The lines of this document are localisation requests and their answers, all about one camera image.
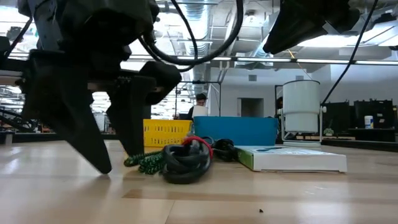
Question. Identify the white wipes canister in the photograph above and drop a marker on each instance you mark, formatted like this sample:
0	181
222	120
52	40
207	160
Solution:
368	123

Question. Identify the person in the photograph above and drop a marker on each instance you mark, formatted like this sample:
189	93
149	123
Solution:
201	99

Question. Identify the silver slanted ventilation duct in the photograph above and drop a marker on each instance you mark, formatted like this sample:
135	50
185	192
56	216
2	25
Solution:
259	46

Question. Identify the teal plastic bin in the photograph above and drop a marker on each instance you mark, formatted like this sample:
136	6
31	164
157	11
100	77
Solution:
236	130

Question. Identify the long overhead light bar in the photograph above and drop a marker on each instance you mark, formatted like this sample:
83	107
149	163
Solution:
264	59

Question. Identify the black equipment case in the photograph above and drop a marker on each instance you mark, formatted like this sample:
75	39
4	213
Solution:
373	110
337	113

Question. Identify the white box dark picture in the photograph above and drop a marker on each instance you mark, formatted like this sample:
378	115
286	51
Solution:
295	161

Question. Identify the yellow perforated plastic basket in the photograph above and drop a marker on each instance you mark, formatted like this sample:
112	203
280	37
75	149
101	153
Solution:
168	132

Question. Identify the silver ribbed ventilation duct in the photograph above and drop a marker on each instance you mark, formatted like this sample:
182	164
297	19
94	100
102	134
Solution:
203	43

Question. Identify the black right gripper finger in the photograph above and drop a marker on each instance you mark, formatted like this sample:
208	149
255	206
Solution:
298	21

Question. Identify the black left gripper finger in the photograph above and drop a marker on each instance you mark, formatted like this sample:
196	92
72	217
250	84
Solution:
130	112
62	99

